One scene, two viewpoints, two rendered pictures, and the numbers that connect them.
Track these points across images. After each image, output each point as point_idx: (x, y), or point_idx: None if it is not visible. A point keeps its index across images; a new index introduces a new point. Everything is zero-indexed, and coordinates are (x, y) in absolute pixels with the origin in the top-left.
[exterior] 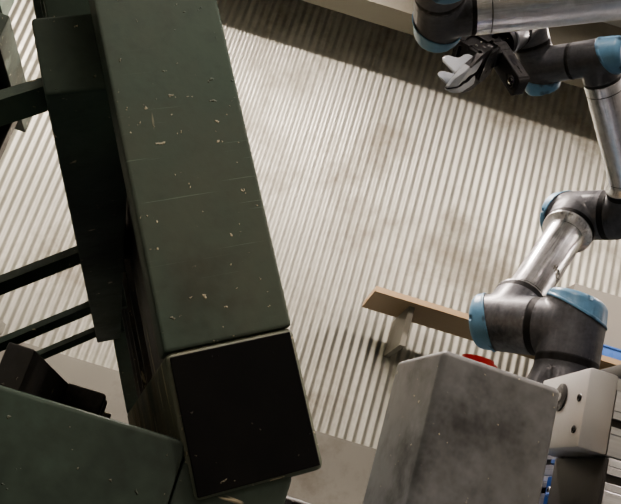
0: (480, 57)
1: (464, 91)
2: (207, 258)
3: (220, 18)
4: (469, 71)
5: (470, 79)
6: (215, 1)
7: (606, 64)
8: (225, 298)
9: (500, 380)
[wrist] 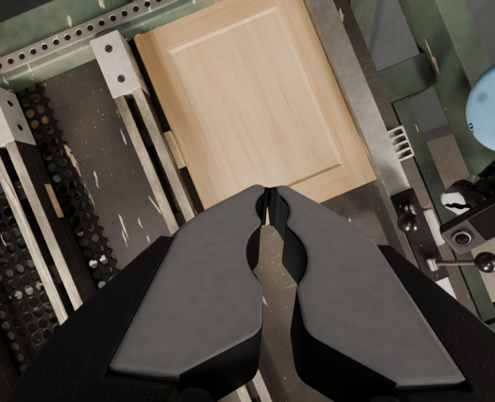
0: (472, 318)
1: (151, 253)
2: None
3: (479, 35)
4: (351, 237)
5: (249, 278)
6: (482, 42)
7: None
8: None
9: None
